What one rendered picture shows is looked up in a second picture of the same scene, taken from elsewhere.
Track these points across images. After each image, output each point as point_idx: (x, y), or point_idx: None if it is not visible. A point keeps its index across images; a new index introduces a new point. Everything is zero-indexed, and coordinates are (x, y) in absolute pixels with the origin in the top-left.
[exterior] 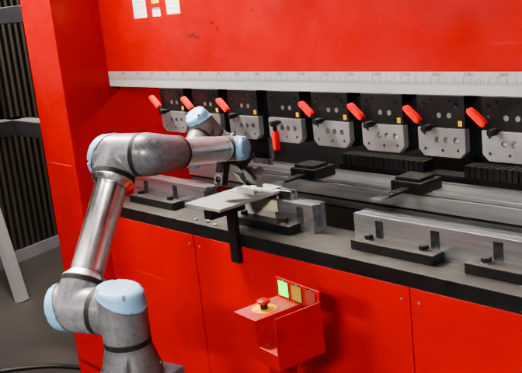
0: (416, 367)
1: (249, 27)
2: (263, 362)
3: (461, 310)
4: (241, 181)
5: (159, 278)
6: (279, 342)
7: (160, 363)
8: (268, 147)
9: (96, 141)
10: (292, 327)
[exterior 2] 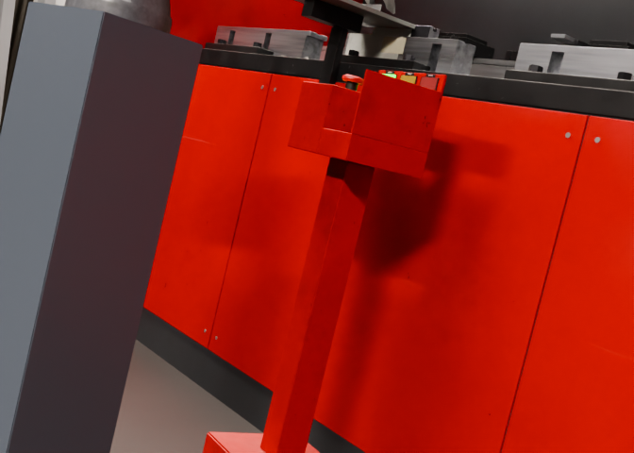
0: (556, 252)
1: None
2: (322, 152)
3: None
4: (367, 0)
5: (204, 143)
6: (360, 110)
7: (168, 16)
8: None
9: None
10: (388, 101)
